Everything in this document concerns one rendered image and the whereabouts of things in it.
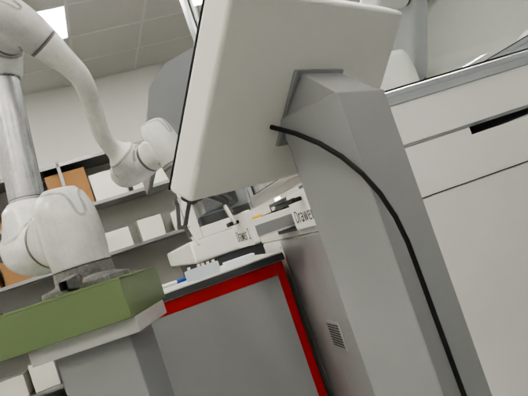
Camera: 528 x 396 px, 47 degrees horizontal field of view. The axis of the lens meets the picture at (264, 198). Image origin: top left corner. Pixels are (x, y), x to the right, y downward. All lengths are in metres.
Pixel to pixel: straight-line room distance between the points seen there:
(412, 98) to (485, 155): 0.25
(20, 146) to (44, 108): 4.52
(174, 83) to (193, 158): 2.06
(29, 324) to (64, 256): 0.18
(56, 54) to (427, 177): 1.09
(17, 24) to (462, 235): 1.32
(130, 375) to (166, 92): 1.64
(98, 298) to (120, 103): 4.98
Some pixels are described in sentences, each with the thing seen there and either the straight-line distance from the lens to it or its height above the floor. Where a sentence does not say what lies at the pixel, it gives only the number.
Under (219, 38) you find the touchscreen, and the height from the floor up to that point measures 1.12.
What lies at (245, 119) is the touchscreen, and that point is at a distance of 0.93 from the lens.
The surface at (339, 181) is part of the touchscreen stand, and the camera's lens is 0.96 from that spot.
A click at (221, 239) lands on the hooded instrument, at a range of 2.84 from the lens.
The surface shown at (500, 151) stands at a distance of 1.77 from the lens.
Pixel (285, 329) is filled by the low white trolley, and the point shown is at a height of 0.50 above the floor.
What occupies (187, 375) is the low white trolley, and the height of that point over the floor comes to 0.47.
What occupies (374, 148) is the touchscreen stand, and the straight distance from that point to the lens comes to 0.98.
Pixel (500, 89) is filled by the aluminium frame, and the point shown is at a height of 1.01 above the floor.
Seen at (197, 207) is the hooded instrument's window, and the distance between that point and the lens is 2.85.
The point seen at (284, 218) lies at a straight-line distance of 1.94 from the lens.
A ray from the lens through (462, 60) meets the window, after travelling 1.80.
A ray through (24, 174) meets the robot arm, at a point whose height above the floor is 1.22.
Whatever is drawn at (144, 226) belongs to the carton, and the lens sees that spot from 5.77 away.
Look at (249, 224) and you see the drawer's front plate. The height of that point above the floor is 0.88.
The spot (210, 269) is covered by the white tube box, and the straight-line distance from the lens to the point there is 2.26.
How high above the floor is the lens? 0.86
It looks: 3 degrees up
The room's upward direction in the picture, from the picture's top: 19 degrees counter-clockwise
